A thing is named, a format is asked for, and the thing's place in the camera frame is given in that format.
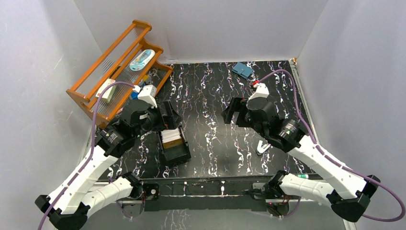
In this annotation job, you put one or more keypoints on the green white marker pen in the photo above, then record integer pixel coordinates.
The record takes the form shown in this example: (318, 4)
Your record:
(303, 176)

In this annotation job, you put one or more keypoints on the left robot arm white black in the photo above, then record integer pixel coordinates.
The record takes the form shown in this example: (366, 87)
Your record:
(70, 205)

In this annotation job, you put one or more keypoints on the white plastic clip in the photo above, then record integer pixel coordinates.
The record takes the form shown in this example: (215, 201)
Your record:
(262, 147)

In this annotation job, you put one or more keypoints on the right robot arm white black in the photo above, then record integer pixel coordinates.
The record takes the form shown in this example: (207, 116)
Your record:
(345, 193)

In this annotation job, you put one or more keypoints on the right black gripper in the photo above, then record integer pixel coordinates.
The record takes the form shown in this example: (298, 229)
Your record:
(237, 104)

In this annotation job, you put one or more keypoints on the white red small box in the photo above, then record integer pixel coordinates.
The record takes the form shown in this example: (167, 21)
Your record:
(107, 96)

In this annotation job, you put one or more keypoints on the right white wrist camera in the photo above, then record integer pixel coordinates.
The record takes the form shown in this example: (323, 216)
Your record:
(260, 90)

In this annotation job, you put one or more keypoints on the orange wooden shelf rack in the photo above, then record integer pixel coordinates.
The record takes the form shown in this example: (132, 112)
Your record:
(114, 64)

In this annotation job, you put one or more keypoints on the blue small object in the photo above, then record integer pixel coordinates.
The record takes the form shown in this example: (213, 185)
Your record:
(136, 91)

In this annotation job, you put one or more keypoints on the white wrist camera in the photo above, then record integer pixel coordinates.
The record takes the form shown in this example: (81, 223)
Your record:
(148, 95)
(260, 90)

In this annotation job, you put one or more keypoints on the black plastic card box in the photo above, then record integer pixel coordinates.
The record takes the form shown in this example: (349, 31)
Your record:
(177, 151)

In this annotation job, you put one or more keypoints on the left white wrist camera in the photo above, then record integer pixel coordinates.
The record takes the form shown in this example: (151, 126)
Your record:
(148, 95)

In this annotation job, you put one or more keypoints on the white card stack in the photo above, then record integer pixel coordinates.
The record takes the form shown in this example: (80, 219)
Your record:
(170, 135)

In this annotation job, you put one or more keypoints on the blue card holder wallet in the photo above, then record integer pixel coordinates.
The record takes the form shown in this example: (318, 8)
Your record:
(242, 70)

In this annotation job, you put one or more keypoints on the light blue oval case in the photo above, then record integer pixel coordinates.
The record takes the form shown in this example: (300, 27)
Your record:
(142, 60)

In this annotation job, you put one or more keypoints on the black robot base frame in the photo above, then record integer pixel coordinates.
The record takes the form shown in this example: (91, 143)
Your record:
(210, 193)

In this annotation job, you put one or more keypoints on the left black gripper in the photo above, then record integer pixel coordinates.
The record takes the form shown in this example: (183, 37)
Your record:
(165, 115)

